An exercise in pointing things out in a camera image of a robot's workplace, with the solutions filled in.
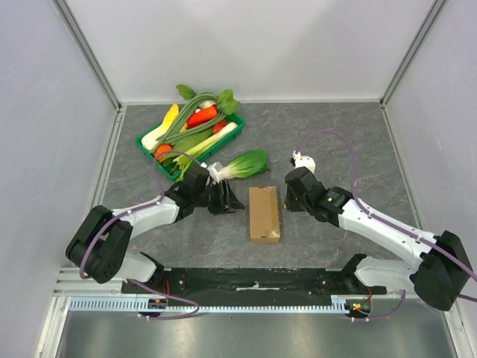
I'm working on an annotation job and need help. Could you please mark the green long beans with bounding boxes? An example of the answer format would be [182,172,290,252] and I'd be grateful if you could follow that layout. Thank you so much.
[155,92,229,144]

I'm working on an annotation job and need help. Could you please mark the green plastic vegetable tray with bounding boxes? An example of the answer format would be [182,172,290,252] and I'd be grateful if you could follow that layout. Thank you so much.
[156,114,246,181]

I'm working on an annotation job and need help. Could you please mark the yellow corn cob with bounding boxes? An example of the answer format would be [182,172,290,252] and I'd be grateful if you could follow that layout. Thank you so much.
[161,104,180,131]

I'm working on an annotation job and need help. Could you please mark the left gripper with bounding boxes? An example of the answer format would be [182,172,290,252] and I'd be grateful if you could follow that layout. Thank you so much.
[194,178,245,216]

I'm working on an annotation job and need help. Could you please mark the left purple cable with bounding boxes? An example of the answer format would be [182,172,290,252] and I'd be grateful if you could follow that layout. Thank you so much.
[79,150,209,321]

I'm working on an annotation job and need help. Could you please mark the green bok choy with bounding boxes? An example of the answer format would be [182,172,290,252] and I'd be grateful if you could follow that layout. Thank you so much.
[218,149,269,180]

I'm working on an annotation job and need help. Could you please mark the white daikon stalk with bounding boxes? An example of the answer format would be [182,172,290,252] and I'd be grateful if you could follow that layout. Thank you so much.
[141,122,168,151]

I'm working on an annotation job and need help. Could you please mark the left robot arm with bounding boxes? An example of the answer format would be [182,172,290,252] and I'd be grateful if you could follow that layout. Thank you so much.
[66,164,244,293]

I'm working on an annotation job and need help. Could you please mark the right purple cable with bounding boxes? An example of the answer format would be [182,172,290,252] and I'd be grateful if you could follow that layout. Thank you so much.
[294,128,477,324]

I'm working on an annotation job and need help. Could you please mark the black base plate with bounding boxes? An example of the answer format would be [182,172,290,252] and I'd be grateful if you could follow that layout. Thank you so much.
[121,266,388,307]

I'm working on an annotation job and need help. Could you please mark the grey cable duct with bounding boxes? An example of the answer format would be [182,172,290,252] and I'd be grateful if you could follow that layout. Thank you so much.
[69,295,349,314]

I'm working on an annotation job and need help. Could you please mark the purple cable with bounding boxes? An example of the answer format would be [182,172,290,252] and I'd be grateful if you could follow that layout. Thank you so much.
[79,150,209,321]
[294,128,477,324]

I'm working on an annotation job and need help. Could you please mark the brown cardboard express box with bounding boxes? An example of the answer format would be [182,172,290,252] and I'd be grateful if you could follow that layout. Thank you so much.
[249,186,281,244]

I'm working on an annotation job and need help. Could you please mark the red chili pepper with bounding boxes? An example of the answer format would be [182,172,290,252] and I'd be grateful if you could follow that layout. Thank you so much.
[186,105,218,128]

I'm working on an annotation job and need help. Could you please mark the green leafy vegetable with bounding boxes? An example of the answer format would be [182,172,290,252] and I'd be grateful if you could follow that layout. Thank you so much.
[176,84,241,115]

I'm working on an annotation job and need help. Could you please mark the small orange pumpkin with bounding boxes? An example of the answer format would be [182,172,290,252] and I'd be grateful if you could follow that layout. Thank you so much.
[154,144,173,161]

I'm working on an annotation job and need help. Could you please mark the green white leek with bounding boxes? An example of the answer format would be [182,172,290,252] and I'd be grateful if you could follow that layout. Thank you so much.
[174,134,225,181]

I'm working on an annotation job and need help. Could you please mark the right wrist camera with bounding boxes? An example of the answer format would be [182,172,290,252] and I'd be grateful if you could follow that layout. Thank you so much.
[290,151,316,174]

